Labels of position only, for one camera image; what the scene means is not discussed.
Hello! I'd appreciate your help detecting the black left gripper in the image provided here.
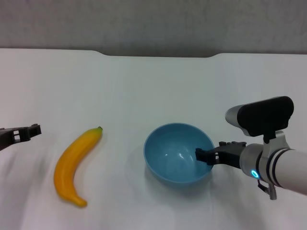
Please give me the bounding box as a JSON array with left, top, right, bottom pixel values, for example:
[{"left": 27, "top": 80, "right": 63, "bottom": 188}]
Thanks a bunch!
[{"left": 0, "top": 124, "right": 42, "bottom": 152}]

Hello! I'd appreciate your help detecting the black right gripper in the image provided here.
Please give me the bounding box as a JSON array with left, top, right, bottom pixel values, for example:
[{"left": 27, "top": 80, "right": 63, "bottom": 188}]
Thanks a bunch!
[{"left": 195, "top": 141, "right": 248, "bottom": 169}]

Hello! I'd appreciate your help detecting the blue bowl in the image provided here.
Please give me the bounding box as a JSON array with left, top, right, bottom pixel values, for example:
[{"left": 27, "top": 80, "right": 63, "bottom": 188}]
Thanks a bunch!
[{"left": 143, "top": 123, "right": 215, "bottom": 187}]

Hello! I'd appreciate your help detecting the yellow banana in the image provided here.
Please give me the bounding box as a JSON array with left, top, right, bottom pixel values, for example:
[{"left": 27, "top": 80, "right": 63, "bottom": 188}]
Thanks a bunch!
[{"left": 53, "top": 126, "right": 104, "bottom": 208}]

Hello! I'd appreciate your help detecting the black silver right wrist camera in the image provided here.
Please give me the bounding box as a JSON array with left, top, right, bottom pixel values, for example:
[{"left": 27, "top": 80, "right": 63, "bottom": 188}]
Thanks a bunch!
[{"left": 225, "top": 96, "right": 295, "bottom": 138}]

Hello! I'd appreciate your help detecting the right arm cable plug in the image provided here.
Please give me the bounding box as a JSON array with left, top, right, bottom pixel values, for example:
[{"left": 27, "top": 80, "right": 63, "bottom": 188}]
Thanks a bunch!
[{"left": 257, "top": 179, "right": 278, "bottom": 200}]

